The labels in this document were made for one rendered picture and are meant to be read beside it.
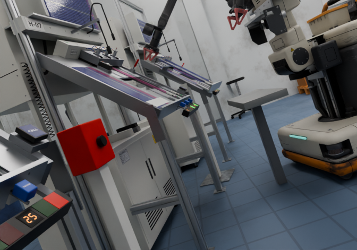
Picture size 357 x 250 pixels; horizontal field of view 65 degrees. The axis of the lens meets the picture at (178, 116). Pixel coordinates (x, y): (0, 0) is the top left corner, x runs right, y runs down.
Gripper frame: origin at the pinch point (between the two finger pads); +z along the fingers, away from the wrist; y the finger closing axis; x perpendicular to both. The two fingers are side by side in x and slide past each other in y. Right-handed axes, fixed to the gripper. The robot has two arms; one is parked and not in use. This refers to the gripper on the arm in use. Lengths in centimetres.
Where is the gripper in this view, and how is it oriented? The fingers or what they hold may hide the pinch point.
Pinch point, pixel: (147, 59)
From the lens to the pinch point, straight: 194.9
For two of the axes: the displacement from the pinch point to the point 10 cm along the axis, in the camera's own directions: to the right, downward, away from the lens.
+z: -3.9, 8.9, 2.4
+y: -2.5, 1.5, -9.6
